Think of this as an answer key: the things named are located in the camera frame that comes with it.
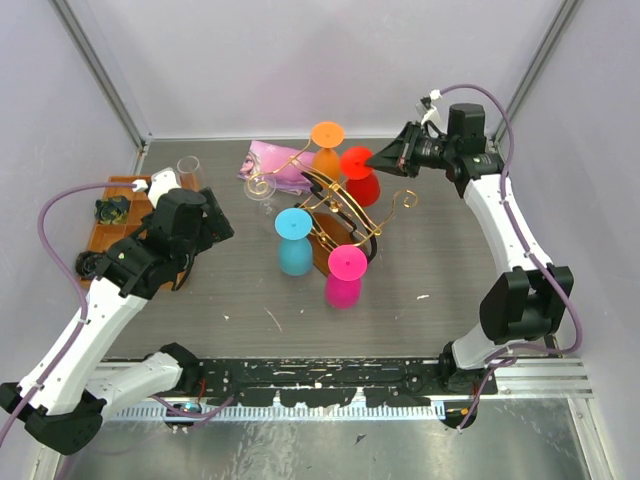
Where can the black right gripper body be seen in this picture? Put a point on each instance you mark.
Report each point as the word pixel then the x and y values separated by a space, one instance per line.
pixel 434 152

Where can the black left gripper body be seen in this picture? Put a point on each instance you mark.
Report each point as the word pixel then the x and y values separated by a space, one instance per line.
pixel 198 245

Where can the wooden compartment tray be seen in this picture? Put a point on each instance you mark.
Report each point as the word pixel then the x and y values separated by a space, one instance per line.
pixel 147 220

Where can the red wine glass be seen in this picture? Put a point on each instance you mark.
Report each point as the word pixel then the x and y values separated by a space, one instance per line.
pixel 361 181

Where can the clear tall wine glass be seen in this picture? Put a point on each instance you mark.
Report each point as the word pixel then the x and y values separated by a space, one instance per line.
pixel 190 173

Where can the orange wine glass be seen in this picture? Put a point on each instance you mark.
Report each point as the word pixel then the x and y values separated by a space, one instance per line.
pixel 327 136

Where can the gold wire wine glass rack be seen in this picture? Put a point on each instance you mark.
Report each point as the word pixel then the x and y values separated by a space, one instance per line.
pixel 336 216

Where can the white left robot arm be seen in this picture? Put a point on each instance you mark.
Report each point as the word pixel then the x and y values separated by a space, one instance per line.
pixel 60 404

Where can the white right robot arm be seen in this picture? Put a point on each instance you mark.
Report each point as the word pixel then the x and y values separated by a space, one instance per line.
pixel 527 301

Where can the clear wine glass on left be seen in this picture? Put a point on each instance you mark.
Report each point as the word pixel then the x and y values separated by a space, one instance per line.
pixel 260 188

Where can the blue wine glass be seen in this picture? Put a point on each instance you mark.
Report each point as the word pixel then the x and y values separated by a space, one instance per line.
pixel 295 255

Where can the pink wine glass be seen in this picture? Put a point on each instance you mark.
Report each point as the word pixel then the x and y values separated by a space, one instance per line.
pixel 347 266

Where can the dark floral rolled cloth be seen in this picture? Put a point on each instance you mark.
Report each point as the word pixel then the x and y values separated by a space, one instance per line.
pixel 112 210

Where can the black orange rolled cloth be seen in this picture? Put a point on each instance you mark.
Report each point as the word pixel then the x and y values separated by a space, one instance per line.
pixel 86 264

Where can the aluminium frame rail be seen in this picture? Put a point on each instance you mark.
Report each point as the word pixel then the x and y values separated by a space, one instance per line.
pixel 320 412

